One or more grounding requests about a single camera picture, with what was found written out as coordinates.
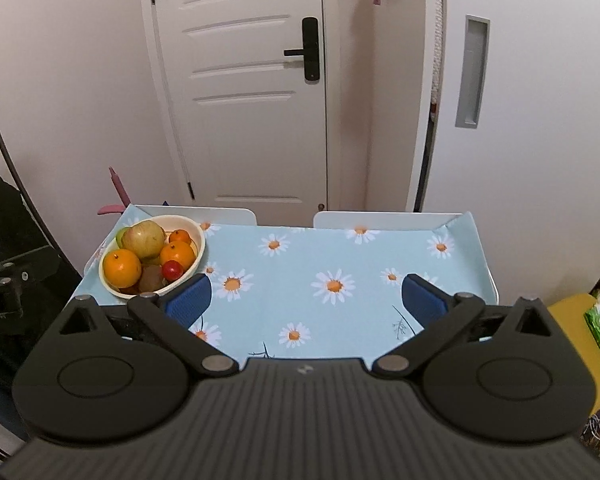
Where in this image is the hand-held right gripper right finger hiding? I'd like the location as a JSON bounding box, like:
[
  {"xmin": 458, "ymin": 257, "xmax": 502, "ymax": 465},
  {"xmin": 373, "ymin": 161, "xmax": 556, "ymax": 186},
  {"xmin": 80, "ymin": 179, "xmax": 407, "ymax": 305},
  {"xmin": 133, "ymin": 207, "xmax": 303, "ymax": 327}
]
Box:
[{"xmin": 372, "ymin": 274, "xmax": 569, "ymax": 379}]

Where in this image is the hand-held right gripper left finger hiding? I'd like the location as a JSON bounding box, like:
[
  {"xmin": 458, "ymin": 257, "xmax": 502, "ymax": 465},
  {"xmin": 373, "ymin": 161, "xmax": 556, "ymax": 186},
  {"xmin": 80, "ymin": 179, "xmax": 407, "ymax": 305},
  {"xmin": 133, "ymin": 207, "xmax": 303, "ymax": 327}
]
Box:
[{"xmin": 42, "ymin": 274, "xmax": 241, "ymax": 379}]

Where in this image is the brown kiwi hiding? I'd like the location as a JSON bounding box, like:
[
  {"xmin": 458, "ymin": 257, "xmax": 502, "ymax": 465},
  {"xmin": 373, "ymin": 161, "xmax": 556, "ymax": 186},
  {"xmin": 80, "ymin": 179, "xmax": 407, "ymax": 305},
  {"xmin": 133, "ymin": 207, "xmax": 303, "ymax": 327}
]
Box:
[{"xmin": 139, "ymin": 265, "xmax": 168, "ymax": 294}]

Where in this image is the large orange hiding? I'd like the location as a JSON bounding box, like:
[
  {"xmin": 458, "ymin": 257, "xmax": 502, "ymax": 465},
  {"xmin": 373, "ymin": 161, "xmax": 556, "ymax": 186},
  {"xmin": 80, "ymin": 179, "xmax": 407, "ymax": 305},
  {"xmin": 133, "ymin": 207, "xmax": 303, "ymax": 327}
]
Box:
[
  {"xmin": 102, "ymin": 249, "xmax": 142, "ymax": 288},
  {"xmin": 159, "ymin": 240, "xmax": 197, "ymax": 268}
]

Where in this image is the cream ceramic bowl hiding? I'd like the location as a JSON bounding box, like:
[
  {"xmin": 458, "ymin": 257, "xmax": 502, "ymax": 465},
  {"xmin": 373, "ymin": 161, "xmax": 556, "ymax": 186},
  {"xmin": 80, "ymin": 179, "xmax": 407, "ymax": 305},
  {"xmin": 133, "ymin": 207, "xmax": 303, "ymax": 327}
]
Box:
[{"xmin": 98, "ymin": 215, "xmax": 207, "ymax": 301}]

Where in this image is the yellow red apple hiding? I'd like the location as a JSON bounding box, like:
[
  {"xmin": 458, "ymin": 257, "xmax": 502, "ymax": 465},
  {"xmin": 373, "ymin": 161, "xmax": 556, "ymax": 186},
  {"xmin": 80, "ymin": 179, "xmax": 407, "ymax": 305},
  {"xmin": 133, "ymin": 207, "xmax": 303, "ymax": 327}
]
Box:
[{"xmin": 121, "ymin": 220, "xmax": 166, "ymax": 260}]

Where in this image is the blue daisy print tablecloth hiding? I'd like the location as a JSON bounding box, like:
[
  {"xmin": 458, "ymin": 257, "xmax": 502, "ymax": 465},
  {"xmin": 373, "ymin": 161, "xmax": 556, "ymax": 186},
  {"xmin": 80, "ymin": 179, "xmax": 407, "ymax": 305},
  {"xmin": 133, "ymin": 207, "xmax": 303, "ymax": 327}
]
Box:
[{"xmin": 62, "ymin": 205, "xmax": 496, "ymax": 361}]

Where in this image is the white chair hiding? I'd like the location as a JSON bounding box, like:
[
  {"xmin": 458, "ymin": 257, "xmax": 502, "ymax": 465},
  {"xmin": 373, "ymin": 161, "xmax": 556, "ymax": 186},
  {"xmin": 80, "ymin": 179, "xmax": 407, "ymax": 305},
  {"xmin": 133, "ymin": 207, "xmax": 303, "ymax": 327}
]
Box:
[
  {"xmin": 313, "ymin": 211, "xmax": 461, "ymax": 231},
  {"xmin": 130, "ymin": 204, "xmax": 257, "ymax": 227}
]

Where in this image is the black stand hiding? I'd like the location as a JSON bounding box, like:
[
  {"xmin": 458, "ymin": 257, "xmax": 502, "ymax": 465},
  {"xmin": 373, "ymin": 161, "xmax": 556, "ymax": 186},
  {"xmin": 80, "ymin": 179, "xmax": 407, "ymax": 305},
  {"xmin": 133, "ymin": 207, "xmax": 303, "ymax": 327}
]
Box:
[{"xmin": 0, "ymin": 62, "xmax": 61, "ymax": 261}]

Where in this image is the yellow stool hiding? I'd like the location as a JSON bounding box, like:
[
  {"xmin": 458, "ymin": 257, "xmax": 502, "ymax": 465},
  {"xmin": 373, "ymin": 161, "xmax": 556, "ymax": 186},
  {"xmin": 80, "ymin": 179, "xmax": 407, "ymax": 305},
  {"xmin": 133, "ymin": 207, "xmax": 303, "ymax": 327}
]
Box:
[{"xmin": 545, "ymin": 294, "xmax": 600, "ymax": 416}]

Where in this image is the white panel door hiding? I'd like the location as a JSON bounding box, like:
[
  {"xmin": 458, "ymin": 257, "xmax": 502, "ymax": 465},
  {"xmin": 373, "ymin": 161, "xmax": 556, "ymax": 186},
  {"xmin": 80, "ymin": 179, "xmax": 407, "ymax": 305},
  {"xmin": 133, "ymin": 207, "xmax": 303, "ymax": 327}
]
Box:
[{"xmin": 139, "ymin": 0, "xmax": 331, "ymax": 213}]

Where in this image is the white textured towel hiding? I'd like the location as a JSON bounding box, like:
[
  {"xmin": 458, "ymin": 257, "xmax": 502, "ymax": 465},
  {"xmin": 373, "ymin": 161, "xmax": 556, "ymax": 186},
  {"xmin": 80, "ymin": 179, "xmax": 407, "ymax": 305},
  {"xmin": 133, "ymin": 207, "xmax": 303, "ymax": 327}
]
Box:
[{"xmin": 430, "ymin": 0, "xmax": 446, "ymax": 103}]

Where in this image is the grey recessed door handle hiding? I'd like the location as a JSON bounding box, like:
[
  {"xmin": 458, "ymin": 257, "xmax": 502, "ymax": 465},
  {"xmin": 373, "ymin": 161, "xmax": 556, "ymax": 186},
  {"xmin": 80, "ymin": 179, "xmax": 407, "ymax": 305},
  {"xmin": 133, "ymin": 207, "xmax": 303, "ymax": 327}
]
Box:
[{"xmin": 455, "ymin": 15, "xmax": 491, "ymax": 129}]

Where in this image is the black door handle lock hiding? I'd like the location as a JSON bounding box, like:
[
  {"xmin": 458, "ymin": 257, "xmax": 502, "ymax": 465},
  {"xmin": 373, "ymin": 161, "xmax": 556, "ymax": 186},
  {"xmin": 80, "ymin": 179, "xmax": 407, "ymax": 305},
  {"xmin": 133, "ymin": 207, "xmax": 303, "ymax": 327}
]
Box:
[{"xmin": 283, "ymin": 16, "xmax": 321, "ymax": 82}]

